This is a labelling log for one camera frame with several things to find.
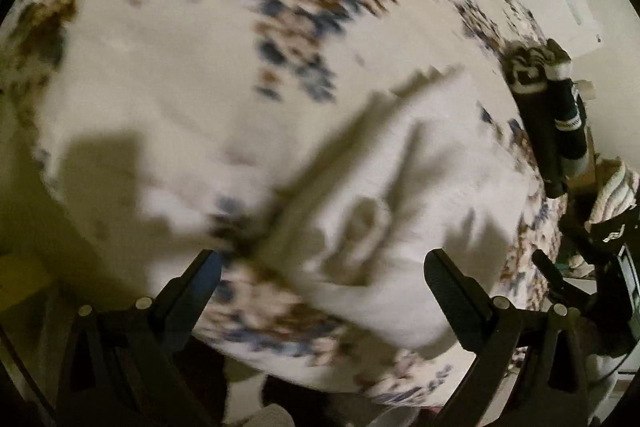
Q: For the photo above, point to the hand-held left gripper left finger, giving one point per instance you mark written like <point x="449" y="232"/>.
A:
<point x="202" y="282"/>

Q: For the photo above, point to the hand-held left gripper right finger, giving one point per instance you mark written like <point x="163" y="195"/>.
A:
<point x="450" y="292"/>

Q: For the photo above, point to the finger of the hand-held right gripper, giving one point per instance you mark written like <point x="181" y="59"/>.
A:
<point x="555" y="277"/>

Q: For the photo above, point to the white knitted sweater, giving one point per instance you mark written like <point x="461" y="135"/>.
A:
<point x="395" y="227"/>

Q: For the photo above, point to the black striped folded sweater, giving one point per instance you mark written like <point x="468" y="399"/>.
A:
<point x="550" y="122"/>

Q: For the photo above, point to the floral quilt bed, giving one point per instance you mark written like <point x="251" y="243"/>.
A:
<point x="175" y="72"/>

